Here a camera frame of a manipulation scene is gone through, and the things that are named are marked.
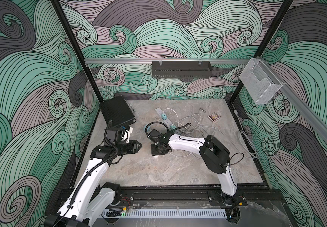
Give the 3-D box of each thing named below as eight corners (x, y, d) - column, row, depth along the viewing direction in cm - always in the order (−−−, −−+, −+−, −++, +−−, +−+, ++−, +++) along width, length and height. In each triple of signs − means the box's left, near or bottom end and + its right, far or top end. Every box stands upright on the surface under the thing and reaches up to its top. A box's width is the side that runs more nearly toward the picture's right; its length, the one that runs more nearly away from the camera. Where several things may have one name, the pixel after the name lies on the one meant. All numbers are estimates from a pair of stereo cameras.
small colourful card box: (213, 121, 109) (214, 120, 107) (208, 117, 112) (209, 115, 110) (220, 117, 111) (221, 116, 110) (215, 113, 115) (215, 111, 113)
